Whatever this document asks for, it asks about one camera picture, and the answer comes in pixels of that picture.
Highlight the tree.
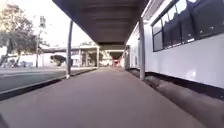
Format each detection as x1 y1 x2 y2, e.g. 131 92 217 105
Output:
0 3 38 68

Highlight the dark bush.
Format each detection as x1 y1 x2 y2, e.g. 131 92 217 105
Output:
50 54 68 67

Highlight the pole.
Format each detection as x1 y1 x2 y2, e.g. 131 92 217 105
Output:
34 15 47 69

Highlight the low pale building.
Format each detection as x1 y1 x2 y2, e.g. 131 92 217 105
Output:
39 44 101 69

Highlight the grey asphalt road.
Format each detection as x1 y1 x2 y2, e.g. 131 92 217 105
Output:
0 68 86 94

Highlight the walkway canopy with posts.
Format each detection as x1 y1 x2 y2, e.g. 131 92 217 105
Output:
52 0 151 81

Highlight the brown concrete path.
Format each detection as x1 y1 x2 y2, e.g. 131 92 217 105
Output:
0 67 208 128

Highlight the dirt strip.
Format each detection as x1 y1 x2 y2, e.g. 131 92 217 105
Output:
128 68 224 128

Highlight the white building with dark windows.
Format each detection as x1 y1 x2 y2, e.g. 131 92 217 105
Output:
119 0 224 101

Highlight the concrete kerb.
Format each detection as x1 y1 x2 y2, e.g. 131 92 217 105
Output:
0 67 98 102

